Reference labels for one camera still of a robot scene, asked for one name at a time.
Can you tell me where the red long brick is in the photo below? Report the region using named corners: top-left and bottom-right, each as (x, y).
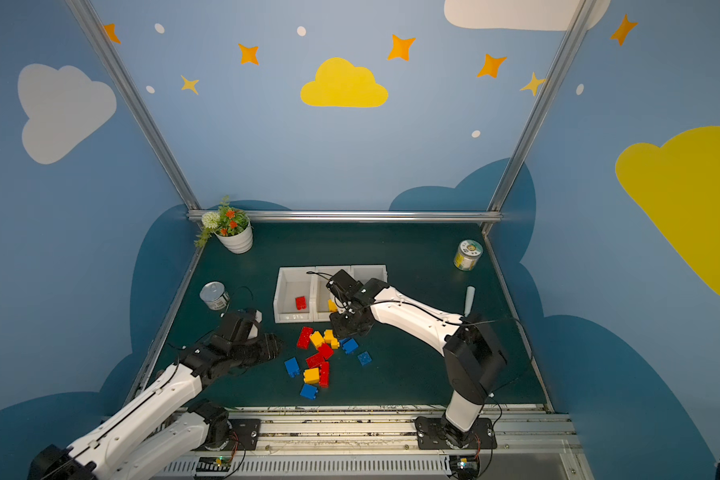
top-left (318, 361), bottom-right (330, 388)
top-left (296, 326), bottom-right (314, 350)

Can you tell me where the yellow brick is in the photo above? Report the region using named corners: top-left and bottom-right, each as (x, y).
top-left (309, 331), bottom-right (325, 349)
top-left (303, 367), bottom-right (321, 385)
top-left (323, 329), bottom-right (340, 350)

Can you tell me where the red small brick binned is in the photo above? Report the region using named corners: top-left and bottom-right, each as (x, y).
top-left (295, 296), bottom-right (308, 311)

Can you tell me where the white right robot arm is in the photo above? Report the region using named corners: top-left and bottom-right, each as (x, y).
top-left (327, 269), bottom-right (508, 437)

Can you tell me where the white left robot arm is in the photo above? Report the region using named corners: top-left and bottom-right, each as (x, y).
top-left (28, 308), bottom-right (283, 479)

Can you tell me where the blue brick centre right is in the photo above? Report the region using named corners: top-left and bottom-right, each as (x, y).
top-left (339, 338), bottom-right (359, 355)

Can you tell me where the blue brick left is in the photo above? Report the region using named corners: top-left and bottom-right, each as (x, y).
top-left (284, 357), bottom-right (301, 378)

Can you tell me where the red brick centre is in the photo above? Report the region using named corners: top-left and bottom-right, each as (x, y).
top-left (306, 343), bottom-right (334, 369)

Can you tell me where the white left bin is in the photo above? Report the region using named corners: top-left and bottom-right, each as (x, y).
top-left (273, 267), bottom-right (317, 324)

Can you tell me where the blue brick bottom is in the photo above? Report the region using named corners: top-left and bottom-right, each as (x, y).
top-left (300, 383), bottom-right (319, 400)

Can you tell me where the silver tin can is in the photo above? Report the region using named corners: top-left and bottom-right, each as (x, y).
top-left (199, 281), bottom-right (229, 311)

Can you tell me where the potted flower plant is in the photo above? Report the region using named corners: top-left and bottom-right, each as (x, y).
top-left (194, 196), bottom-right (254, 254)

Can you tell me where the clear labelled plastic jar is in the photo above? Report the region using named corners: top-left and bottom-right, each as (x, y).
top-left (453, 239), bottom-right (484, 271)

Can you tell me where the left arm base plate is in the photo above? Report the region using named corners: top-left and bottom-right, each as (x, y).
top-left (203, 418), bottom-right (261, 451)

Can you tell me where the aluminium frame rail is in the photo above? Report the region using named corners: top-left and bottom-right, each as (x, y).
top-left (187, 209), bottom-right (502, 224)

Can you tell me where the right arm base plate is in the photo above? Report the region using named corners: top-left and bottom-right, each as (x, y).
top-left (414, 416), bottom-right (498, 450)

